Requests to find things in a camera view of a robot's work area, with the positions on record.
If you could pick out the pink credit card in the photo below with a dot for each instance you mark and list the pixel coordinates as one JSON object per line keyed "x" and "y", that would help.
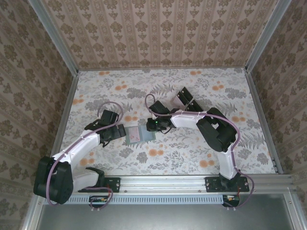
{"x": 134, "y": 135}
{"x": 178, "y": 101}

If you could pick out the black grey hinged case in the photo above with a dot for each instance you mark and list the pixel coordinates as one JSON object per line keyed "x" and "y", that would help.
{"x": 188, "y": 99}

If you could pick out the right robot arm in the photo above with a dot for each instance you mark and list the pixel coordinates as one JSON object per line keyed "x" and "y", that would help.
{"x": 187, "y": 119}

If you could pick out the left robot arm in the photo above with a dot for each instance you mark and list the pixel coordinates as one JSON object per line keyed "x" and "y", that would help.
{"x": 79, "y": 148}

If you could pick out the black credit card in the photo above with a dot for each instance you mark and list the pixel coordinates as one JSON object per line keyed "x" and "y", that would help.
{"x": 184, "y": 97}
{"x": 193, "y": 108}
{"x": 196, "y": 103}
{"x": 185, "y": 91}

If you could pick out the grey metal panel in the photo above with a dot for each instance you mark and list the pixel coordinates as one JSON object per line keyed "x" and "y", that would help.
{"x": 163, "y": 218}

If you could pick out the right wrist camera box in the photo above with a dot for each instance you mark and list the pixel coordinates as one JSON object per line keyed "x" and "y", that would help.
{"x": 159, "y": 108}

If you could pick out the aluminium side rail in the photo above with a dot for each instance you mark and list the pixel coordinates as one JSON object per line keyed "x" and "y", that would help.
{"x": 67, "y": 103}
{"x": 261, "y": 115}

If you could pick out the long aluminium base rail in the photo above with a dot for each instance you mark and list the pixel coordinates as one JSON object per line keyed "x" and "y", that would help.
{"x": 163, "y": 183}

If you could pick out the aluminium frame post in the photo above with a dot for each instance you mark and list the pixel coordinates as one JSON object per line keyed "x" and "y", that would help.
{"x": 55, "y": 40}
{"x": 266, "y": 40}

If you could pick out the aluminium frame rail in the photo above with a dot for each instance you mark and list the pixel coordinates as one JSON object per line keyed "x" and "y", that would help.
{"x": 33, "y": 213}
{"x": 293, "y": 210}

